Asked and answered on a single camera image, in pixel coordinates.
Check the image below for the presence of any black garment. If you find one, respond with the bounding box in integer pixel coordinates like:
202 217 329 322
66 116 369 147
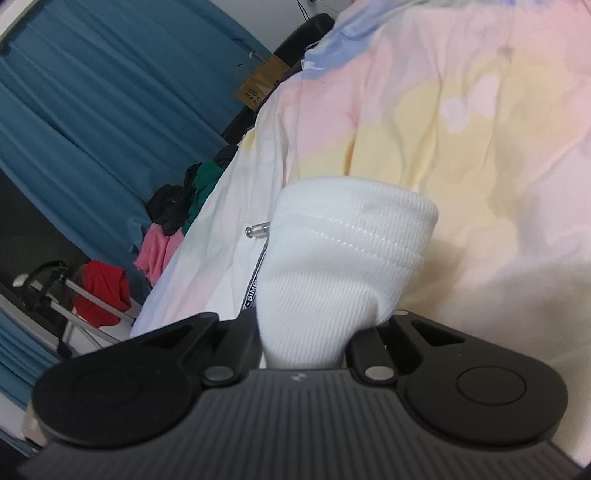
147 162 205 236

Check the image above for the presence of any wide blue curtain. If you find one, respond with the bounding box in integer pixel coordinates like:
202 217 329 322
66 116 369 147
0 0 274 289

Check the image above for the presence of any pastel patterned bed quilt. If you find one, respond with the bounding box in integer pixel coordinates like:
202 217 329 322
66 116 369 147
129 0 591 464

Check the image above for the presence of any red garment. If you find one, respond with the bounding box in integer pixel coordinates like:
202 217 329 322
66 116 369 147
73 261 133 328

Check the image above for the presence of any dark framed window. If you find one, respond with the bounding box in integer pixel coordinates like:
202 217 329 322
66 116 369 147
0 172 140 298

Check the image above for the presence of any narrow blue curtain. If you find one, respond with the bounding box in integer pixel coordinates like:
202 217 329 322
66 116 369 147
0 309 60 411

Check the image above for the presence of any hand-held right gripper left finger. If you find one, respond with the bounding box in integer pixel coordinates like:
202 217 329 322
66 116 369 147
131 308 263 387

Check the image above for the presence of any green garment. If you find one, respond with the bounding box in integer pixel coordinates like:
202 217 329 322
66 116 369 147
182 161 228 234

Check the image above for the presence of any brown paper bag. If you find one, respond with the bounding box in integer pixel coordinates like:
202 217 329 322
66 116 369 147
233 54 294 112

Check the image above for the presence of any white jacket with striped tape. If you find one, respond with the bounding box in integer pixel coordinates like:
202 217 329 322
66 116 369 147
233 178 439 370

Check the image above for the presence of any pink garment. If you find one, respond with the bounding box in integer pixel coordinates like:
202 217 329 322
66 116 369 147
134 224 186 283

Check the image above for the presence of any black sofa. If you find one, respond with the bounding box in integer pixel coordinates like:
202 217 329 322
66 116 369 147
221 13 336 145

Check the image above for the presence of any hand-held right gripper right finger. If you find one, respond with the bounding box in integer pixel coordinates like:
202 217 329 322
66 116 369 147
346 311 466 383

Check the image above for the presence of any standing garment steamer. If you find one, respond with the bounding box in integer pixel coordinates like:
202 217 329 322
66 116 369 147
11 260 139 360

